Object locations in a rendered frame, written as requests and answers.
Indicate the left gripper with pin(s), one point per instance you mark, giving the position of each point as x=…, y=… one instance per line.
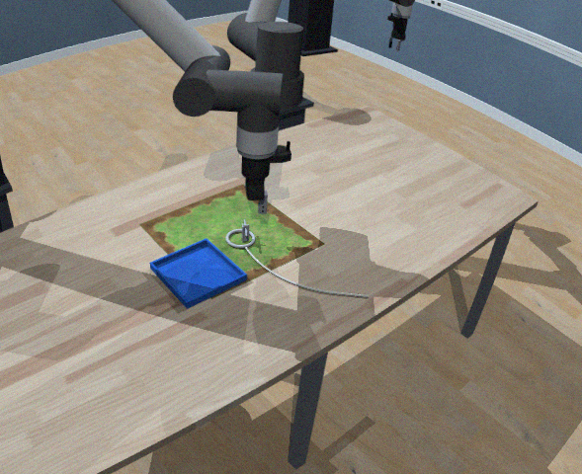
x=400, y=16

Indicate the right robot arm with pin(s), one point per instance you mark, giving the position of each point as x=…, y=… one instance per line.
x=256, y=96

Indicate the green grass turf mat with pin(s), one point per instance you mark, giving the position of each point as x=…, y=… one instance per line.
x=278, y=239

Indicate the blue tray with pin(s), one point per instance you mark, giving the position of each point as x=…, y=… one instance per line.
x=199, y=271

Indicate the light grey ring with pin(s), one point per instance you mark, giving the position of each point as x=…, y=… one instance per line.
x=239, y=246

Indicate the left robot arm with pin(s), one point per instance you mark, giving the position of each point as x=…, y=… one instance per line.
x=276, y=46

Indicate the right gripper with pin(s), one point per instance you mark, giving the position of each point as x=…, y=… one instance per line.
x=258, y=150

